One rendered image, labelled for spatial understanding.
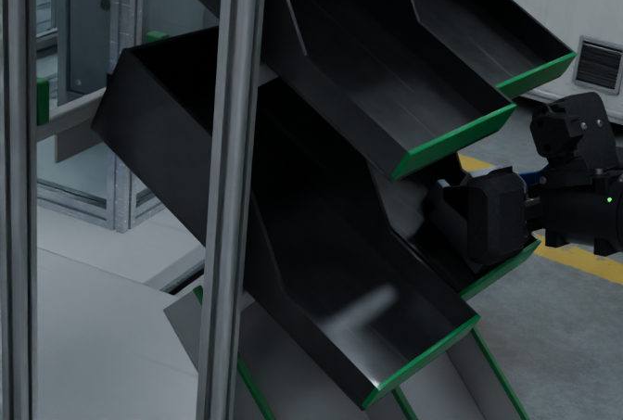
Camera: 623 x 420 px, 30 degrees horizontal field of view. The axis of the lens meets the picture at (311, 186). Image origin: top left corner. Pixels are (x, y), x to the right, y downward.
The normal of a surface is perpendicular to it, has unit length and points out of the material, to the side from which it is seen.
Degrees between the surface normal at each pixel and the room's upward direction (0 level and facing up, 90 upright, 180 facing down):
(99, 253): 0
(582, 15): 90
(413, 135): 25
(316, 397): 45
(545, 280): 0
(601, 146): 54
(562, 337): 0
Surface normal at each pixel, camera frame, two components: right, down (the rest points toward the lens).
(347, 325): 0.42, -0.69
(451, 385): 0.62, -0.43
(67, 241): 0.09, -0.91
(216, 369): -0.45, 0.32
